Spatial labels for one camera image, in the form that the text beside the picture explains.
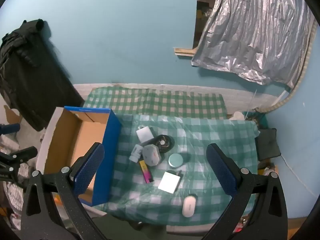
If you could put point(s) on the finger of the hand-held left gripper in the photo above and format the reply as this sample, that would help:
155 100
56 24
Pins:
17 156
10 128

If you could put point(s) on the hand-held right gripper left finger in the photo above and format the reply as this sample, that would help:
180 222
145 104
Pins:
90 170

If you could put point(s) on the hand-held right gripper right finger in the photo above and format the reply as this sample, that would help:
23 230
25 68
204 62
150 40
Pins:
221 172

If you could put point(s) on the blue cardboard box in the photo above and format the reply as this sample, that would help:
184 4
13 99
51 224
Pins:
75 140

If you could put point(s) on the white earbud case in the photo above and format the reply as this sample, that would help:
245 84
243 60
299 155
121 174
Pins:
188 206

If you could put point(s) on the round green tin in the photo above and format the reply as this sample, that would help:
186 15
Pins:
175 160

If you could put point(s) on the small white bottle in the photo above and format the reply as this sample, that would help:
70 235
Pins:
135 153

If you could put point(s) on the white wall charger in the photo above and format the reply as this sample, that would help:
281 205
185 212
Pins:
170 182
145 135

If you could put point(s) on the pink and yellow lighter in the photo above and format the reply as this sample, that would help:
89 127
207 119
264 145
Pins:
146 172

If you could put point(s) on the small black fan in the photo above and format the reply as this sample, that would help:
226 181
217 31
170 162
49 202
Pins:
166 142

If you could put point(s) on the grey hexagonal case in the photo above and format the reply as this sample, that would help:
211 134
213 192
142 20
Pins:
152 155

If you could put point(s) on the striped cloth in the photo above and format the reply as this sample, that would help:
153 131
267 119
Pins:
17 187

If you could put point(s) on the large-check green tablecloth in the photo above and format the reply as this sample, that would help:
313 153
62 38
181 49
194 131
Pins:
200 135

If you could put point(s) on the black cushion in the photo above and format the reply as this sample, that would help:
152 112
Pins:
268 143

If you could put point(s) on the black hanging garment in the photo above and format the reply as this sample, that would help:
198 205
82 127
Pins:
27 75

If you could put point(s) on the small white container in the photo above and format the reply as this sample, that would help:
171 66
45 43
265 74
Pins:
238 115

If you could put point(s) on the small-check green tablecloth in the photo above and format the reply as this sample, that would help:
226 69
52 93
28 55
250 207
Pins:
162 102

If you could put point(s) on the wooden window ledge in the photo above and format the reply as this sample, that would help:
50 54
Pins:
183 51

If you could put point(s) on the silver foil curtain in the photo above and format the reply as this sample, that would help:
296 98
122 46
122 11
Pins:
257 30

